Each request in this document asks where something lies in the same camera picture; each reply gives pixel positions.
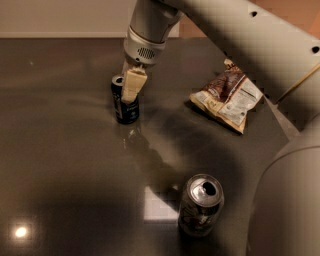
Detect blue pepsi can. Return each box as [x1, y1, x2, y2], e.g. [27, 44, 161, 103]
[111, 75, 139, 124]

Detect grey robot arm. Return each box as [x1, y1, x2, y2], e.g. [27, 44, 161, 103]
[122, 0, 320, 256]

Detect green white 7up can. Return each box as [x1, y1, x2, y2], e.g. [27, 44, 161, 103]
[178, 174, 224, 237]

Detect brown chip bag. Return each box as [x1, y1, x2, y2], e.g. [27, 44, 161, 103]
[189, 59, 263, 134]

